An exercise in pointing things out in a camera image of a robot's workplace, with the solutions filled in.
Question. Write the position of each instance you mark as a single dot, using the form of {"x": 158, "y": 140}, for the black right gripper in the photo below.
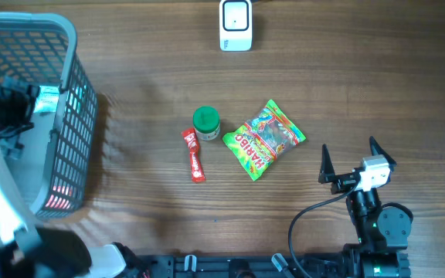
{"x": 342, "y": 181}

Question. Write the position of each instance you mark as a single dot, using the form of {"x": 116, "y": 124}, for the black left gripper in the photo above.
{"x": 26, "y": 96}

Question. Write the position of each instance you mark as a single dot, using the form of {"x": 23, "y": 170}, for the teal white snack pouch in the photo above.
{"x": 47, "y": 100}

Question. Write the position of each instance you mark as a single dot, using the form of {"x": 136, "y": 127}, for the green Haribo gummy bag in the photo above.
{"x": 260, "y": 141}

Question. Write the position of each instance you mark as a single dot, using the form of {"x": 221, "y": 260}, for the green lid white jar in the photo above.
{"x": 206, "y": 122}

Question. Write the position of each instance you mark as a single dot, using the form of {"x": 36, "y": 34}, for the red candy bar wrapper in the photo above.
{"x": 192, "y": 142}

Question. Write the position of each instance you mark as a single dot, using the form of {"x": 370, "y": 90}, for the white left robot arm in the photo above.
{"x": 28, "y": 248}

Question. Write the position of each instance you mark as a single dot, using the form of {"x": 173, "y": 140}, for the white barcode scanner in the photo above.
{"x": 235, "y": 25}

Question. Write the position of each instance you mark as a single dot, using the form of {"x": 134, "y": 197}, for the grey plastic lattice basket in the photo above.
{"x": 51, "y": 173}

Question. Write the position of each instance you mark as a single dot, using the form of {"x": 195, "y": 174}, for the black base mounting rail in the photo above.
{"x": 222, "y": 266}

